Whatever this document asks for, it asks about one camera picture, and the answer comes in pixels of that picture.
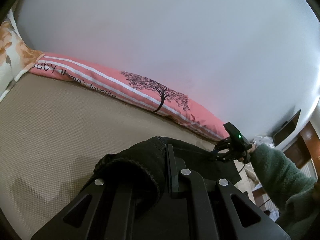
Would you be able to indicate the beige textured bed mattress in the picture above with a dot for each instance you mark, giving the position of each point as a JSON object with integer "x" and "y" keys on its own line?
{"x": 52, "y": 135}

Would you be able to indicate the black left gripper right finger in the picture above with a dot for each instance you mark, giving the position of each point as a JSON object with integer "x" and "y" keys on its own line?
{"x": 217, "y": 210}

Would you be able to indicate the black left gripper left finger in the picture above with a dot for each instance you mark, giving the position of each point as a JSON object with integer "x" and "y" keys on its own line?
{"x": 100, "y": 211}

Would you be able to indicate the black pants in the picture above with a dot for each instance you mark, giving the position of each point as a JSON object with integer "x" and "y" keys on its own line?
{"x": 144, "y": 168}

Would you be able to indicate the white crumpled cloth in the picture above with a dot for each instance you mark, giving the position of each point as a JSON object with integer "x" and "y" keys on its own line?
{"x": 261, "y": 140}

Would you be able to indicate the pink striped tree pillow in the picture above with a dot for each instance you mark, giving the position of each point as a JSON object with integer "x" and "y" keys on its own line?
{"x": 134, "y": 89}

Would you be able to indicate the right hand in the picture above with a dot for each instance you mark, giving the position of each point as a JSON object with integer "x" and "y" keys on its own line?
{"x": 246, "y": 158}

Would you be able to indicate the green fuzzy right sleeve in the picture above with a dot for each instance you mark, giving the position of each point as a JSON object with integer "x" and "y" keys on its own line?
{"x": 293, "y": 193}

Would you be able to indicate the brown wooden furniture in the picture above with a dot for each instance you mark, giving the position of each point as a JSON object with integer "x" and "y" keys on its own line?
{"x": 304, "y": 147}

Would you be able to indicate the white orange floral pillow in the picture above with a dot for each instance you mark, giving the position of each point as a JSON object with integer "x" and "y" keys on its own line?
{"x": 16, "y": 57}

